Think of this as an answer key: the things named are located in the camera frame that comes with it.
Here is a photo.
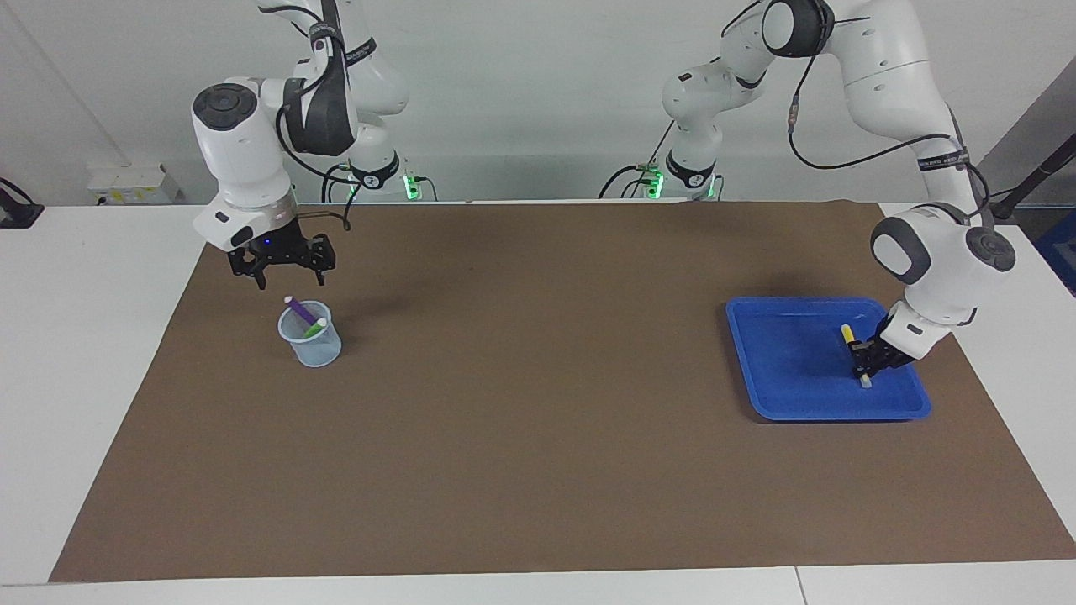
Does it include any white wall socket box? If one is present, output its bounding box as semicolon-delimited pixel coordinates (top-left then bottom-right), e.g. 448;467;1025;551
87;164;182;205

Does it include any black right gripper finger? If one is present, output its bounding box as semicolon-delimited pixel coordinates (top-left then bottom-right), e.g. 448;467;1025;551
228;250;272;292
306;236;338;292

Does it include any brown table mat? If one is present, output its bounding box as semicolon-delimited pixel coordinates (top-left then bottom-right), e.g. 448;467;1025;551
49;200;1076;583

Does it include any black base cable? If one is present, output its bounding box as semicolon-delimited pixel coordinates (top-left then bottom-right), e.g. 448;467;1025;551
599;122;678;200
322;164;438;204

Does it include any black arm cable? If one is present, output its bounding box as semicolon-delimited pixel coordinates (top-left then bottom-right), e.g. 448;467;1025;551
786;50;993;221
276;126;354;232

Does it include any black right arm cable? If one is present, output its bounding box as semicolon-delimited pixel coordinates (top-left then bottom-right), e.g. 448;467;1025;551
276;126;354;232

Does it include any yellow marker pen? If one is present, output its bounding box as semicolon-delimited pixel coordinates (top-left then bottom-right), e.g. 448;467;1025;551
841;324;875;390

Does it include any black stand pole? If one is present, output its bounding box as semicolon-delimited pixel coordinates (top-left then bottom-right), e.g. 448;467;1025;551
979;134;1076;224

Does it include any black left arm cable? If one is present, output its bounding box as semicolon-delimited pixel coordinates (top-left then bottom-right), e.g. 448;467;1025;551
786;50;993;221

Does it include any blue plastic tray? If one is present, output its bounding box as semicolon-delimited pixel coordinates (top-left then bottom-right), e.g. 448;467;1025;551
725;296;932;422

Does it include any clear plastic cup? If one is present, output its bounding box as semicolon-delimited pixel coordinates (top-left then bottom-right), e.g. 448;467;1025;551
278;301;343;368

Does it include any blue box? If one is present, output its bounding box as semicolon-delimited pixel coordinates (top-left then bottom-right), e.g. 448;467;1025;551
1038;210;1076;297

